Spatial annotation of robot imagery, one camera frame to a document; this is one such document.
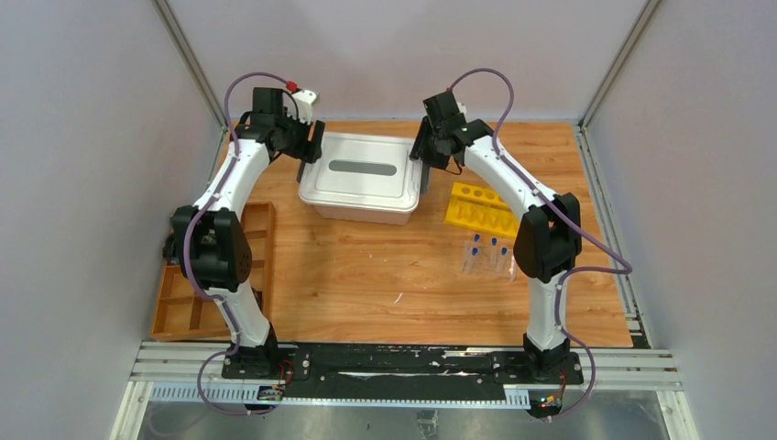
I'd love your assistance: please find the clear well plate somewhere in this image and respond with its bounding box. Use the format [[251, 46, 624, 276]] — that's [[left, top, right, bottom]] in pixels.
[[461, 236, 518, 282]]

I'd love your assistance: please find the white plastic lid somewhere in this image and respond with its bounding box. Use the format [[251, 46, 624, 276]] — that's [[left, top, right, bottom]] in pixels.
[[297, 133, 423, 215]]

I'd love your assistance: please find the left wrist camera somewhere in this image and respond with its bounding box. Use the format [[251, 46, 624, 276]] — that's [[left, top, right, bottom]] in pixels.
[[291, 89, 319, 124]]

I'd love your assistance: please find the wooden compartment tray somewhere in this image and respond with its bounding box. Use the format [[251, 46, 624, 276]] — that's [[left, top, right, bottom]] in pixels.
[[149, 203, 277, 342]]

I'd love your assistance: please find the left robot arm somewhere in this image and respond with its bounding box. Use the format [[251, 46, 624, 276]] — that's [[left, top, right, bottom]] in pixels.
[[170, 86, 325, 379]]

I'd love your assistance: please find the yellow test tube rack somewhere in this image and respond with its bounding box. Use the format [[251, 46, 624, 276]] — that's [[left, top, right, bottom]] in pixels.
[[443, 181, 520, 239]]

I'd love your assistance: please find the pink plastic bin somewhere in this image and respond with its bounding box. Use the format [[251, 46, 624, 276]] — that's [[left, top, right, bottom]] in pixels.
[[296, 133, 430, 227]]

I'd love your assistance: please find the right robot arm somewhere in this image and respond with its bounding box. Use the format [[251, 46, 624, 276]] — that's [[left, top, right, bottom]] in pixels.
[[410, 90, 582, 383]]

